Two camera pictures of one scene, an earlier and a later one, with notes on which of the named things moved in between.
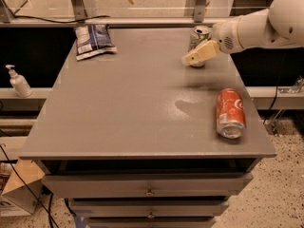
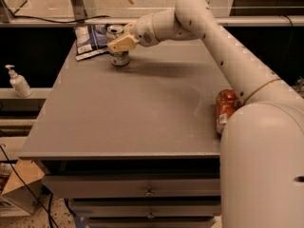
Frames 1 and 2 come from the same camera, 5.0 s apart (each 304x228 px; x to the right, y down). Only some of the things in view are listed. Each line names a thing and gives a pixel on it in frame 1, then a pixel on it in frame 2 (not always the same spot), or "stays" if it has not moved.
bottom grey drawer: [151, 222] stays
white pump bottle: [21, 85] stays
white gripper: [224, 38] → [142, 32]
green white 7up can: [199, 35] → [119, 57]
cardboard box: [25, 180] stays
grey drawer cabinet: [130, 137] stays
